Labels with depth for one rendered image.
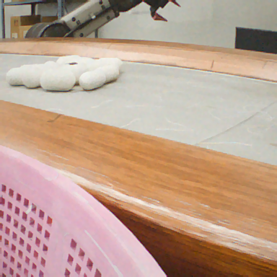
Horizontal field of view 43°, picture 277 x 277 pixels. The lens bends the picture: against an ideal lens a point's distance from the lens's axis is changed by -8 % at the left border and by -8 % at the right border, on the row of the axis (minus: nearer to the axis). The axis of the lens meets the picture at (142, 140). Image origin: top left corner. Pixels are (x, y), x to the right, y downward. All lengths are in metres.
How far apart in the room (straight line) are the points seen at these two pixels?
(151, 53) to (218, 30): 2.12
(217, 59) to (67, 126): 0.34
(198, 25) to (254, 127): 2.48
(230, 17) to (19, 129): 2.46
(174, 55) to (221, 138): 0.30
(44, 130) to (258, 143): 0.13
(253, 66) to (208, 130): 0.24
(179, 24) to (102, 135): 2.68
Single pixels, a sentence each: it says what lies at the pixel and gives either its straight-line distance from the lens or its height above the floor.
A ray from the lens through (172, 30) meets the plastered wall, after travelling 2.87.
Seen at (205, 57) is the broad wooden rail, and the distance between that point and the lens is 0.49.
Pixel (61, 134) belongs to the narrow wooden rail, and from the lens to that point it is 0.16.
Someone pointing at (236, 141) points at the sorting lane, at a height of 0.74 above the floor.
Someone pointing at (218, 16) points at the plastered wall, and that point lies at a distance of 2.64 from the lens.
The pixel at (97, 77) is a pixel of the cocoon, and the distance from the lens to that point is 0.36.
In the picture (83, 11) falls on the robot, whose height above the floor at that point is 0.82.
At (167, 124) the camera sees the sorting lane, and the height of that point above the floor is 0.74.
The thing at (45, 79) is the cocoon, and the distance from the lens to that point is 0.36.
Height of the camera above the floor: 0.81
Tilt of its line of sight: 20 degrees down
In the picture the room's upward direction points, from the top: 1 degrees clockwise
